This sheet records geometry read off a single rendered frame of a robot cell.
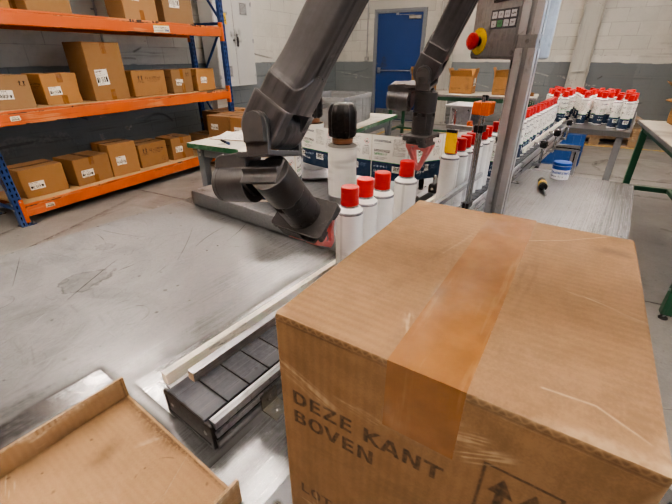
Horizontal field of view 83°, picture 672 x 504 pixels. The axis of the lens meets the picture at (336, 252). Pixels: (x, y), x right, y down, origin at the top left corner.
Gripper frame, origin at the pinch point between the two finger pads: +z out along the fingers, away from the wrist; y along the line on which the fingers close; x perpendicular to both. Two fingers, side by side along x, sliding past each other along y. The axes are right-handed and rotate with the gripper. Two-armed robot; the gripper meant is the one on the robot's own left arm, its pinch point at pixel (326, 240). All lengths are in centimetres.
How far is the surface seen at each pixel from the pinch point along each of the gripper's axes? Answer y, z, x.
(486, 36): -3, 12, -67
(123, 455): 3.3, -11.5, 40.5
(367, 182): -0.8, 1.1, -13.9
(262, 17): 506, 237, -420
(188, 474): -5.6, -9.3, 37.7
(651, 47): -33, 491, -665
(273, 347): -1.7, -0.7, 20.1
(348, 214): -1.4, -0.1, -6.0
